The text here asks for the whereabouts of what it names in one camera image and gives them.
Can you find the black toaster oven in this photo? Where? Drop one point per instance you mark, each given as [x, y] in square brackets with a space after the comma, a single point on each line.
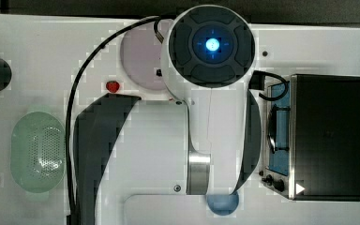
[312, 138]

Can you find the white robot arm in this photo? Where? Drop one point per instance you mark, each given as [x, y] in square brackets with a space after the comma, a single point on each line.
[205, 139]

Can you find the red toy strawberry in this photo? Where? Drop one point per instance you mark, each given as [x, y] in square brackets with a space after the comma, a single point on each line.
[112, 86]

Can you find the lilac round plate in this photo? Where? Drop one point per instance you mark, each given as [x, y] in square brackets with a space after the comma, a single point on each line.
[140, 57]

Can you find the blue bowl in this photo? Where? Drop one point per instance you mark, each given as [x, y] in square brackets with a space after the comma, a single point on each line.
[223, 205]

